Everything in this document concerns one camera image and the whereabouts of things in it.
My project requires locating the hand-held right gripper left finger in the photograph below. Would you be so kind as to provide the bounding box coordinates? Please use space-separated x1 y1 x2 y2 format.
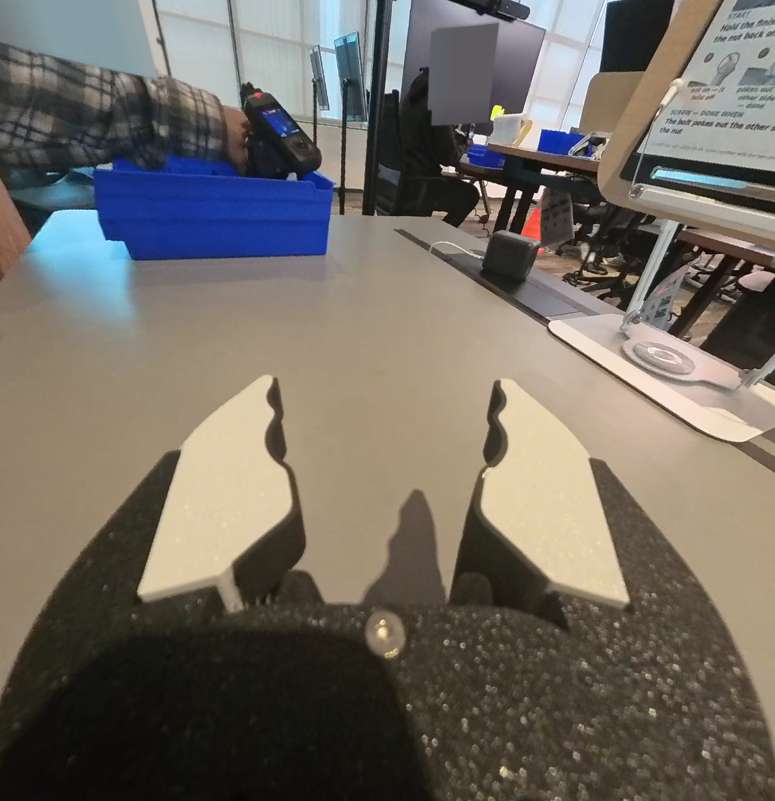
136 374 308 613

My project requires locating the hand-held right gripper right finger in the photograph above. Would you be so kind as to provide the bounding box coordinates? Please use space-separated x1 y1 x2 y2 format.
449 377 632 611

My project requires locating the person's left forearm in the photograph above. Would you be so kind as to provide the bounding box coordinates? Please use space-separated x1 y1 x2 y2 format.
0 39 231 173

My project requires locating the person's left hand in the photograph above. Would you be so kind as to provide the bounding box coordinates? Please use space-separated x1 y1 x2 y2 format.
221 104 253 176

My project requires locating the tablet on stand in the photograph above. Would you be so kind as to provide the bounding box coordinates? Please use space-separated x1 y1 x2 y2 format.
333 31 370 123
308 45 331 111

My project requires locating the black stand pole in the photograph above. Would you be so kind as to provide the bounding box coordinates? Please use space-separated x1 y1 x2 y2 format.
361 0 391 217

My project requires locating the black office chair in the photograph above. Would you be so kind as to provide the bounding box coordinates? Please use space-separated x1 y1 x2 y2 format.
374 89 426 217

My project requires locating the white pitcher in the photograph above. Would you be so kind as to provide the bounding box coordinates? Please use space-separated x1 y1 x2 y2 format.
489 111 533 149

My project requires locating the small printed card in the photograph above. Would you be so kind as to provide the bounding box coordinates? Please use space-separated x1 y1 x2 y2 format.
638 263 692 332

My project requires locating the black webcam bar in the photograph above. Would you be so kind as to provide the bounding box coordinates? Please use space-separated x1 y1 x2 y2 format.
453 0 532 21

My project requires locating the large black monitor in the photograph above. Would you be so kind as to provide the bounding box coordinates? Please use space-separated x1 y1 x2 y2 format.
400 0 548 135

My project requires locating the grey charger box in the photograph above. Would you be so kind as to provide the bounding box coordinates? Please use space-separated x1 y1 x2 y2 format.
481 229 543 280

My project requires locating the wooden office desk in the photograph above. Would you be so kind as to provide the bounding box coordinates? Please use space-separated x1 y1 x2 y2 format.
459 143 614 235

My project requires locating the clear document stand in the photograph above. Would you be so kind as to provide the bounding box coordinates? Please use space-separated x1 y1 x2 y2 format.
597 0 775 394

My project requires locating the printed instruction sheet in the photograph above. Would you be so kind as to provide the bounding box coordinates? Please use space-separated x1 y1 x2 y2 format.
638 0 775 175

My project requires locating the brown wooden post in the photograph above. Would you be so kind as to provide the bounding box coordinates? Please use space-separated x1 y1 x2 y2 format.
0 164 33 300

